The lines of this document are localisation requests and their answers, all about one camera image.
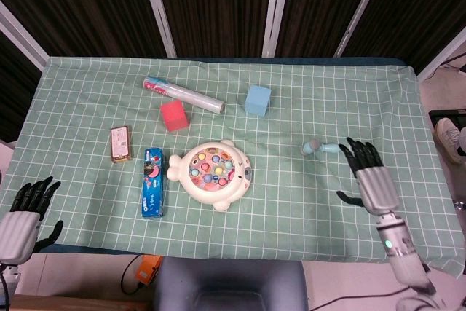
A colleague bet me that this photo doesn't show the white fishing game toy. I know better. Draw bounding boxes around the white fishing game toy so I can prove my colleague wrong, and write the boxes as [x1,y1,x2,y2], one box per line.
[167,138,253,213]

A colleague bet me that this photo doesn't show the grey blue chair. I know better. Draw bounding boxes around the grey blue chair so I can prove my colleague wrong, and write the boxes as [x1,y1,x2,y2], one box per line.
[152,256,309,311]

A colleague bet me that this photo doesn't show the blue Oreo cookie box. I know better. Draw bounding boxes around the blue Oreo cookie box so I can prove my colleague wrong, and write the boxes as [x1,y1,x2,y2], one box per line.
[141,147,165,219]

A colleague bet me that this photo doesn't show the grey white sneaker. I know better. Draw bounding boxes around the grey white sneaker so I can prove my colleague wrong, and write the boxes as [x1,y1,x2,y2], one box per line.
[435,117,466,165]

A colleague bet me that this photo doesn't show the black cable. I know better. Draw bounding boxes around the black cable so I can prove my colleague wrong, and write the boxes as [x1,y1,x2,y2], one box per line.
[120,254,145,296]
[307,293,400,311]

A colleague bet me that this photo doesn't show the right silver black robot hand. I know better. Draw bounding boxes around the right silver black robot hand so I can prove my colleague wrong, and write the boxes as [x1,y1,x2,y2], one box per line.
[335,137,401,216]

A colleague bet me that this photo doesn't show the white metal frame post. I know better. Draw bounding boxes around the white metal frame post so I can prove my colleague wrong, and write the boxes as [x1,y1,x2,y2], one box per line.
[0,1,49,71]
[416,26,466,83]
[333,0,391,59]
[261,0,293,59]
[137,0,178,59]

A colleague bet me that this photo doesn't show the blue foam cube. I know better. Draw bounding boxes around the blue foam cube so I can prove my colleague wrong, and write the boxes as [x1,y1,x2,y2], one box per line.
[244,84,272,117]

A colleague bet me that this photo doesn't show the red foam cube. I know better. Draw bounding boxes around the red foam cube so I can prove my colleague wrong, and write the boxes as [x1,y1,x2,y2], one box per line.
[159,99,189,133]

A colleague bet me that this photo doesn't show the orange device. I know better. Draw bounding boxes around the orange device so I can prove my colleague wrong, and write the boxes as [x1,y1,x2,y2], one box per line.
[136,254,164,286]

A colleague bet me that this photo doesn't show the green checked tablecloth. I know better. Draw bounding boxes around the green checked tablecloth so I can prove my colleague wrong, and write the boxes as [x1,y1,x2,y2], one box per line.
[0,56,466,277]

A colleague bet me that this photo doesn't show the small brown cardboard box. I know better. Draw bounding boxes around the small brown cardboard box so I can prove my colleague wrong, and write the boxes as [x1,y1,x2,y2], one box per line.
[110,125,133,164]

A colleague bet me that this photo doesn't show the clear cling film roll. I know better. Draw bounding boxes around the clear cling film roll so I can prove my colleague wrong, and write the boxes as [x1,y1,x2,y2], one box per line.
[143,76,226,114]

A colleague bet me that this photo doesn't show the small teal toy rod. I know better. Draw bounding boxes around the small teal toy rod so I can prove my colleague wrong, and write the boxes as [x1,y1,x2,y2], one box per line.
[300,138,345,157]

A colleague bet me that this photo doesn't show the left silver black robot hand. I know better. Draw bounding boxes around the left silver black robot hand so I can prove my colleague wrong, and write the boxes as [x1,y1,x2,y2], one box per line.
[0,176,65,264]

